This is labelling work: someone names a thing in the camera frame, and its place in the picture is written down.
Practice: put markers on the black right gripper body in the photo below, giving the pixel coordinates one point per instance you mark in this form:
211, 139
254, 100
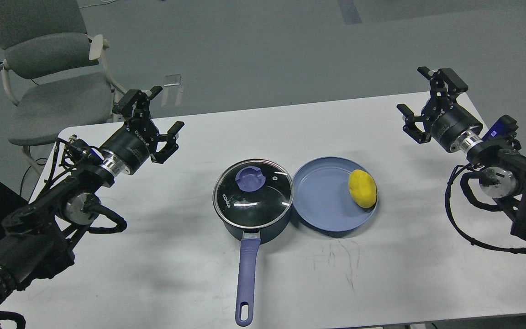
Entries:
446, 123

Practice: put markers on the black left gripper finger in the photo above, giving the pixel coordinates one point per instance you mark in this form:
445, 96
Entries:
135, 104
170, 147

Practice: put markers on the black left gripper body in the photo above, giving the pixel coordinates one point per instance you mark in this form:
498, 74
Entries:
132, 144

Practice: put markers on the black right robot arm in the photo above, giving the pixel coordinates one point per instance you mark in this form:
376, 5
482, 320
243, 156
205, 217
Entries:
494, 178

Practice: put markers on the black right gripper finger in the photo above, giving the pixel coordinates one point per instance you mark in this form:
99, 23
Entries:
445, 87
414, 126

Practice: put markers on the glass lid blue knob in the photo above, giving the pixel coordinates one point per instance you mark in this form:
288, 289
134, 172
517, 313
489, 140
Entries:
253, 194

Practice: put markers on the yellow potato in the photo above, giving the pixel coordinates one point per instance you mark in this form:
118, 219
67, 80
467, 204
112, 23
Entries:
362, 188

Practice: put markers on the blue pot with handle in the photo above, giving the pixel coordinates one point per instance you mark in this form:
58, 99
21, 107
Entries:
250, 241

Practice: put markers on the grey office chair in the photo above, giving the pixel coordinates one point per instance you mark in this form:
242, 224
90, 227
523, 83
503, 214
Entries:
53, 72

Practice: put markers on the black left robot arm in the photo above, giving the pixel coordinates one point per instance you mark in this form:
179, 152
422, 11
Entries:
40, 237

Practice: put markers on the blue plate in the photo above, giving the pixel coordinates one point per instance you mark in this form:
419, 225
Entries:
322, 196

